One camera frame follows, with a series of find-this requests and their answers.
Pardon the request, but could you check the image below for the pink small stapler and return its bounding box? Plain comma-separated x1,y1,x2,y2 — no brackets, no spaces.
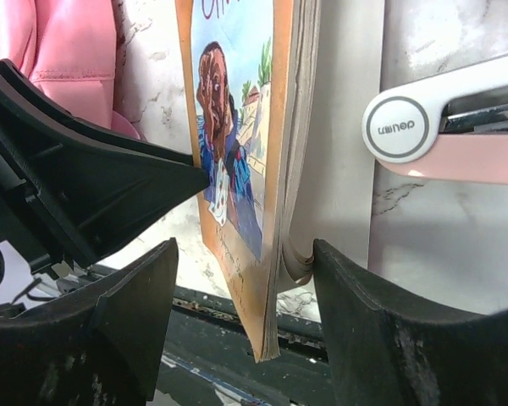
362,54,508,184

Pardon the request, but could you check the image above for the pink student backpack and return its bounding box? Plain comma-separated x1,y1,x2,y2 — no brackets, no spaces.
0,0,140,139

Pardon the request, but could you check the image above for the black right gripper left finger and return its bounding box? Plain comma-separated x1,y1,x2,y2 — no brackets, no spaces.
0,239,179,405

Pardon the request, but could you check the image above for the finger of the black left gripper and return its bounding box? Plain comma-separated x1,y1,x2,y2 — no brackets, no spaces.
0,60,208,272

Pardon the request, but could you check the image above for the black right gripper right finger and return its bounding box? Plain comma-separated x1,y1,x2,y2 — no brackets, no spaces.
312,239,508,405

